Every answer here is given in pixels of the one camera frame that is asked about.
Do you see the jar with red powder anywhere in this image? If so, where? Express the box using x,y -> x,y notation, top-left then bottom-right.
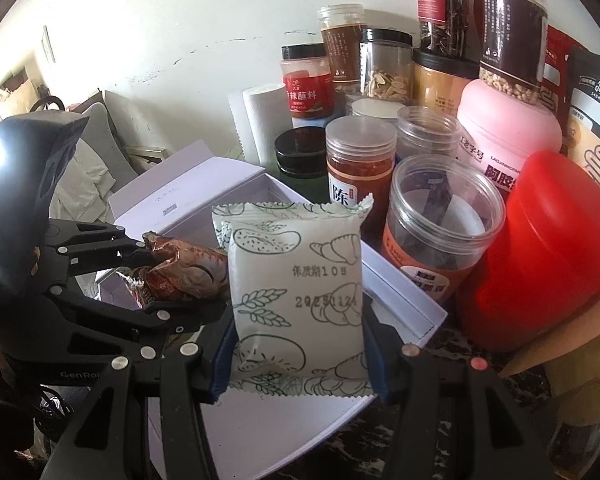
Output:
325,116 -> 398,243

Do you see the white bread snack packet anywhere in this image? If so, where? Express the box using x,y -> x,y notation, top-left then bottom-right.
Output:
212,196 -> 374,398

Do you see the black oatmeal bag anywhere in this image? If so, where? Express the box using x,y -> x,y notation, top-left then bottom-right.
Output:
564,47 -> 600,187

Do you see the white gift box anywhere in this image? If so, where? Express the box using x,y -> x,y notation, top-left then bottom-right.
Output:
110,142 -> 445,479

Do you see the black lid dark jar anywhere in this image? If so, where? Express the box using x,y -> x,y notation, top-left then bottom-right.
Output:
274,127 -> 327,179

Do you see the jar of seeds black lid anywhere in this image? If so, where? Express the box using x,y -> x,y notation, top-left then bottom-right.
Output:
360,27 -> 413,104

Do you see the tall jar red label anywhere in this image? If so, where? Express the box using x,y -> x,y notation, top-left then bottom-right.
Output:
417,0 -> 468,58

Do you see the light grey garment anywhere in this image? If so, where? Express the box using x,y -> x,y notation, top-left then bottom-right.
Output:
48,140 -> 116,223

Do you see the grey chair with cushion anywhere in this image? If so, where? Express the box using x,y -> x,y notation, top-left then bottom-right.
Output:
82,102 -> 137,193

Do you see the tall jar dark brown label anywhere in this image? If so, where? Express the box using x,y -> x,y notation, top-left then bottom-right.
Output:
479,0 -> 548,104

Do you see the red label sauce jar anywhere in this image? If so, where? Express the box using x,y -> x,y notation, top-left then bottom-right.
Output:
280,44 -> 335,119

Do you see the white paper roll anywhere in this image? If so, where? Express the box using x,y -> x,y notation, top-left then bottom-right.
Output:
227,84 -> 292,174

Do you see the orange jar black lid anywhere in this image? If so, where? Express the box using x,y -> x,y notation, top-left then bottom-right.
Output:
412,49 -> 479,116

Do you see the pink plastic jar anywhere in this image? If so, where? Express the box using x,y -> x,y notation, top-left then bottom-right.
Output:
456,79 -> 562,196

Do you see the brown kraft paper bag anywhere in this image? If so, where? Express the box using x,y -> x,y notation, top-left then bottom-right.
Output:
501,298 -> 600,396

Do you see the red foil bag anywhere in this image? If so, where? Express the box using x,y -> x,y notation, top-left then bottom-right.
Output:
539,25 -> 586,142

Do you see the red plastic canister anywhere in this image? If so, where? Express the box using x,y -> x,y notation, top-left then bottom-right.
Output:
456,152 -> 600,351

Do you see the brown red snack packet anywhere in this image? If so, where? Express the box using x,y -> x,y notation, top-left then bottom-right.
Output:
116,231 -> 230,309

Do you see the clear glass mug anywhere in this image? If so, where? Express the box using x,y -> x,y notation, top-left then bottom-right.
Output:
547,378 -> 600,479

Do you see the clear jar orange label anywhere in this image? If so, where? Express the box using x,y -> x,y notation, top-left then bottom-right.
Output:
381,154 -> 506,304

